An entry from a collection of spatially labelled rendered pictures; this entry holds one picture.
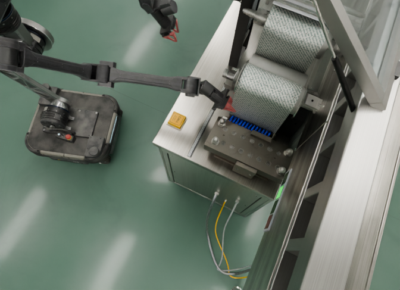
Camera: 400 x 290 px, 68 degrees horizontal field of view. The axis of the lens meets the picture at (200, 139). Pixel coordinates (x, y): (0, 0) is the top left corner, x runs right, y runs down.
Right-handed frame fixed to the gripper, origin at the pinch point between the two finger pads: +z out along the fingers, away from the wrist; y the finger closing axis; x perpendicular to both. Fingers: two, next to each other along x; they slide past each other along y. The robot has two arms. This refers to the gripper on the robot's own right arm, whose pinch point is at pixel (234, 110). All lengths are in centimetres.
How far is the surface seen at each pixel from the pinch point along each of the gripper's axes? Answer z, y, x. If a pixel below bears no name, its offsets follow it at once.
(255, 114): 5.9, 0.3, 9.1
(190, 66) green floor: 1, -78, -123
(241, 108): 0.1, 0.3, 5.5
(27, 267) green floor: -25, 122, -138
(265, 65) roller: -3.9, -17.4, 16.5
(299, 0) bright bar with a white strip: -13, -33, 36
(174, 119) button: -15.6, 11.0, -26.0
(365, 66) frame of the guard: -12, 14, 73
